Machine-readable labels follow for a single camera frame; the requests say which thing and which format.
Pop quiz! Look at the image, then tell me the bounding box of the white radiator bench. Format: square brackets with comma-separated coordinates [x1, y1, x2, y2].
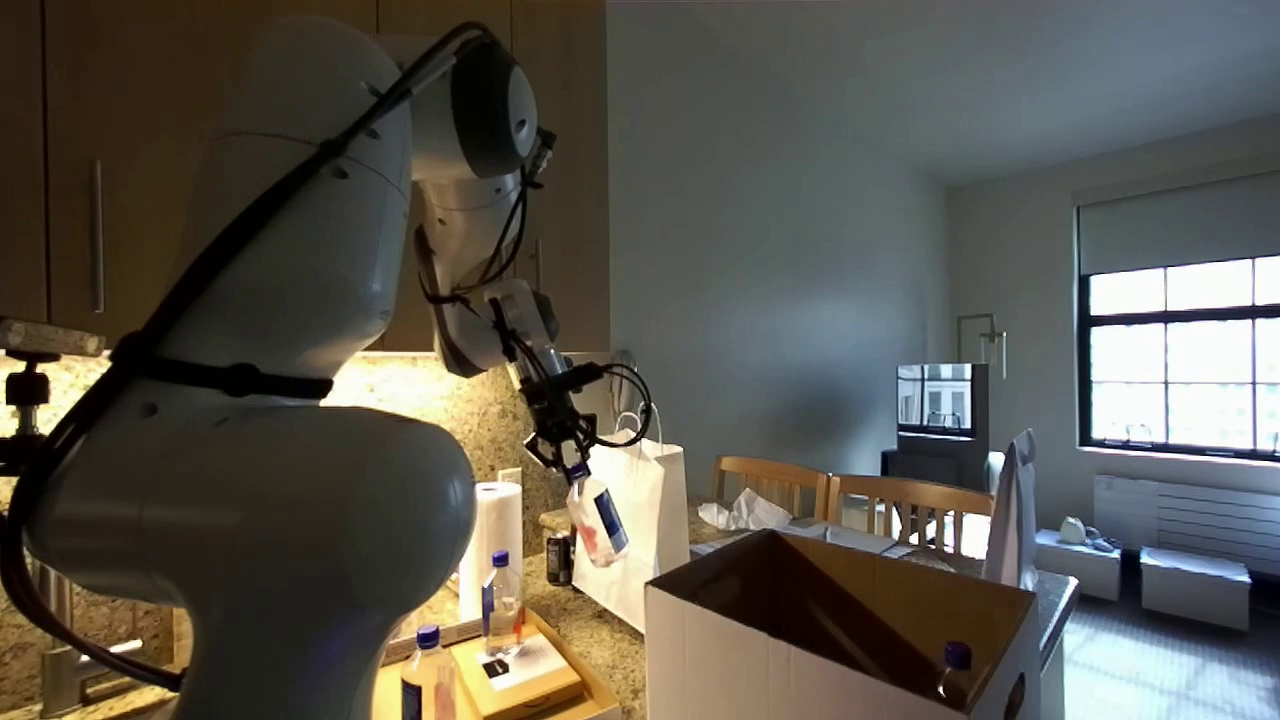
[1035, 477, 1280, 634]

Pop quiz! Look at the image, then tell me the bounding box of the wooden upper cabinet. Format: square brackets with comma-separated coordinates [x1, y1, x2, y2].
[0, 0, 609, 351]

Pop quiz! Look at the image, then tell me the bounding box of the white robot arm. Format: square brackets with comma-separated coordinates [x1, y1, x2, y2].
[4, 18, 595, 720]

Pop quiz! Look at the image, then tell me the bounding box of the clear bottle blue cap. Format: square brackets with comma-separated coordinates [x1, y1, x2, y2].
[568, 477, 627, 568]
[399, 623, 454, 720]
[934, 640, 972, 707]
[480, 554, 523, 658]

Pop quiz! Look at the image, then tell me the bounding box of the white cardboard storage box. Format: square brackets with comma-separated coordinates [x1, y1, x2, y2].
[645, 531, 1071, 720]

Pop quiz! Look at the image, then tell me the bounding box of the dark glass jar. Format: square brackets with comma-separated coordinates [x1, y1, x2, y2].
[541, 512, 576, 588]

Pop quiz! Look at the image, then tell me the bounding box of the wooden chair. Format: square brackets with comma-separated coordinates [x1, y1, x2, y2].
[715, 457, 995, 555]

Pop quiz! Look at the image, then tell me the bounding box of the white paper towel roll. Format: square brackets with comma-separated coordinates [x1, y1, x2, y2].
[454, 482, 523, 619]

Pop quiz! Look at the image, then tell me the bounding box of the shallow cardboard tray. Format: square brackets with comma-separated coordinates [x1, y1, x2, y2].
[373, 634, 618, 720]

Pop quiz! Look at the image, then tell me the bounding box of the white paper bag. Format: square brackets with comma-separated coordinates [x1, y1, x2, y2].
[571, 412, 689, 630]

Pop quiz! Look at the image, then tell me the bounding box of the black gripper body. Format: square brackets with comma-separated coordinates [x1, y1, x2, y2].
[508, 342, 595, 477]

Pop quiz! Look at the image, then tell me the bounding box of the television monitor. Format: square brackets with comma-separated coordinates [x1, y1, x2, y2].
[895, 363, 989, 441]

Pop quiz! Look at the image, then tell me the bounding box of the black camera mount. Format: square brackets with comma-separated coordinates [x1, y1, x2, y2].
[0, 316, 104, 477]

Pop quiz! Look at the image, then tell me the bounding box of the bright window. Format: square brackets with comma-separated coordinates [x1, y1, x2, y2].
[1080, 256, 1280, 460]

